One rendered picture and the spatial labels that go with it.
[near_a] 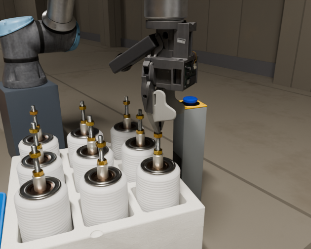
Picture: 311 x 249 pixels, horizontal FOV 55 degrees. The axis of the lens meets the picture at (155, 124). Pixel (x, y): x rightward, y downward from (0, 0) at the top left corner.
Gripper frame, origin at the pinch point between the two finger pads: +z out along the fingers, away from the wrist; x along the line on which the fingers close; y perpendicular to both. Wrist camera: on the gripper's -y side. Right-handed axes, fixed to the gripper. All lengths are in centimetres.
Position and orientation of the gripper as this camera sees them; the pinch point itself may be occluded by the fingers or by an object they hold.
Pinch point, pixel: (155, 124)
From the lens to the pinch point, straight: 61.0
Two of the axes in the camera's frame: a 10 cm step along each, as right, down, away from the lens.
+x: 4.7, -3.3, 8.2
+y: 8.8, 1.7, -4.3
